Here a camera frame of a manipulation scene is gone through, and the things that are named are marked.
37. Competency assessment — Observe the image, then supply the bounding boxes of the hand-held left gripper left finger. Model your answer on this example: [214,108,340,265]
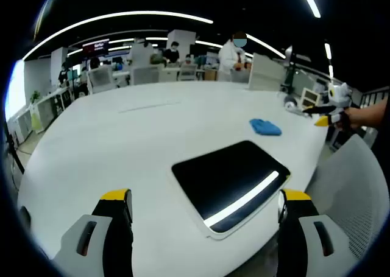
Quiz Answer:
[53,188,135,277]

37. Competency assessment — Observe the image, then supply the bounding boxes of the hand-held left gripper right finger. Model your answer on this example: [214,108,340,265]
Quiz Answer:
[276,188,354,277]

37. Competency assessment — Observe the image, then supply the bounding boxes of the blue cleaning cloth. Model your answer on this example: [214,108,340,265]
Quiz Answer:
[249,117,283,137]

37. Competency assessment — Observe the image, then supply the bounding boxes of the black tablet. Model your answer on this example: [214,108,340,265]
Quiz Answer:
[166,139,292,240]

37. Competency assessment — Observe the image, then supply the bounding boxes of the person's right hand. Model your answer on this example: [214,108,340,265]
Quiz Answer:
[336,107,366,131]

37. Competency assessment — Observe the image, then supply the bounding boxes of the white tape roll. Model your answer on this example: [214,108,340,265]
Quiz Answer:
[284,96,299,111]

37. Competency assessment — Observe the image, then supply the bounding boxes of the dark stair railing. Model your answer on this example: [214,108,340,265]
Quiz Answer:
[359,89,390,109]

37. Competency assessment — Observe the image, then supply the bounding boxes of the black lamp stand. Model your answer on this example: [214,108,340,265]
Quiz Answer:
[280,45,302,94]

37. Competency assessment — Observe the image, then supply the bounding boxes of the grey partition panel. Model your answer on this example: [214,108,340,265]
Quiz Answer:
[248,53,287,91]

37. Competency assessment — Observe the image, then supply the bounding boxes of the white mesh chair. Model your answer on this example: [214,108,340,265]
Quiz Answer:
[304,133,383,259]

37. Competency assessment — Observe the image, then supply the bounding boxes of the straight ceiling light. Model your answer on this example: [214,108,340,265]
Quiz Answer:
[297,0,322,19]

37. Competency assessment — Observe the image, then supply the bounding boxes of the black tripod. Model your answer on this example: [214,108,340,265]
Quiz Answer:
[2,121,26,175]

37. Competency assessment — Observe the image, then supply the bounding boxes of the white office chair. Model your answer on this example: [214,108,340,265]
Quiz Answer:
[130,65,161,86]
[87,66,116,94]
[178,63,198,82]

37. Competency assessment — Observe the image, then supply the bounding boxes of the white side cabinet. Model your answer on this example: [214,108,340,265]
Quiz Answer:
[29,88,74,134]

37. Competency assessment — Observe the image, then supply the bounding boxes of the long curved ceiling light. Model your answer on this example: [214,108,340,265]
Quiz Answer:
[23,10,214,61]

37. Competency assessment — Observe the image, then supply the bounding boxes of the wooden frame box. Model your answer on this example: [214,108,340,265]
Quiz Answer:
[300,87,321,109]

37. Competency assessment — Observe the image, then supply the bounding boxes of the red wall screen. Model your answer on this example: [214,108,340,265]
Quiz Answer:
[82,39,110,57]

